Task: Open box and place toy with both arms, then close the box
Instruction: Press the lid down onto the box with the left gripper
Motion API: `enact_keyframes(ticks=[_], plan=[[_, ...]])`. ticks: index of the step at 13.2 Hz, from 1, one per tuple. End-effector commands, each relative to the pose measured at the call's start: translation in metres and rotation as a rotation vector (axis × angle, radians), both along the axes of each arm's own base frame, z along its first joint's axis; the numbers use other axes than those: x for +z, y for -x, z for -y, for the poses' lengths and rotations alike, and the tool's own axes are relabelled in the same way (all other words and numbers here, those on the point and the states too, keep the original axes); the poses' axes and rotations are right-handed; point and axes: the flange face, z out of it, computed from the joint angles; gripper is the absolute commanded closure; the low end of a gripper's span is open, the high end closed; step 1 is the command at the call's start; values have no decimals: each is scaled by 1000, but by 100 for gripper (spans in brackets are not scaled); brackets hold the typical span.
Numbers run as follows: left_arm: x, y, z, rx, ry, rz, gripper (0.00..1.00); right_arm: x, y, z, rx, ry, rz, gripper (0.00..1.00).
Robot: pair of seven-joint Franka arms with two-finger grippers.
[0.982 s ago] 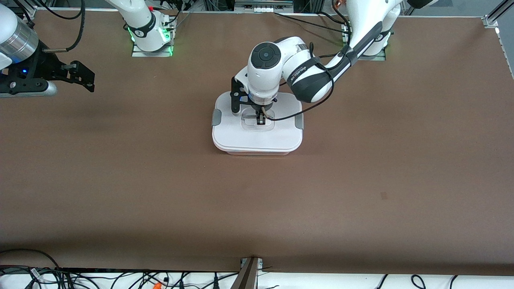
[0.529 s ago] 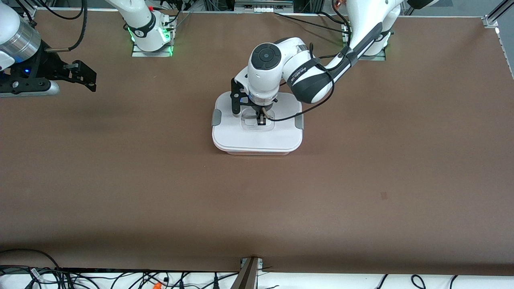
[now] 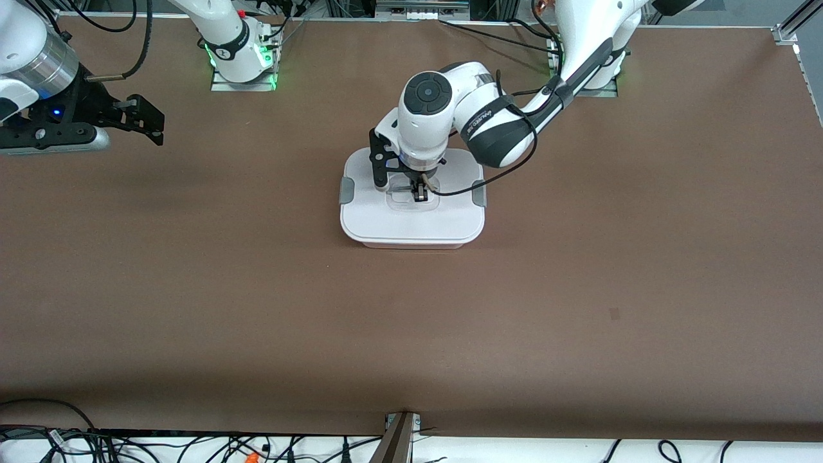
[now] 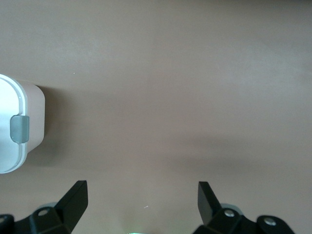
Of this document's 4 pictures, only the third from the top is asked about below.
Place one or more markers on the copper coloured object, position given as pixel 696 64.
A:
pixel 539 8

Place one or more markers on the aluminium table edge rail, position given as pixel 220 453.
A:
pixel 809 80

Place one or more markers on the aluminium camera post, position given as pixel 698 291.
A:
pixel 395 444

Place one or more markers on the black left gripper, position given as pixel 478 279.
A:
pixel 421 181

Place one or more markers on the aluminium frame corner profile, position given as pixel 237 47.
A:
pixel 787 32

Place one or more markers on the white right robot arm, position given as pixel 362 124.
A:
pixel 231 32

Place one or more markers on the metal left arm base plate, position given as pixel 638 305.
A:
pixel 604 93

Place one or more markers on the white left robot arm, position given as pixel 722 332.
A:
pixel 424 122

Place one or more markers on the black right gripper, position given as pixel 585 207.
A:
pixel 92 103

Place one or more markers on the translucent pink plastic box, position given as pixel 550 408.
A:
pixel 411 245

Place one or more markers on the grey metal device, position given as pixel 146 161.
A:
pixel 421 9

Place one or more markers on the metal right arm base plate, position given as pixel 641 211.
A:
pixel 244 86

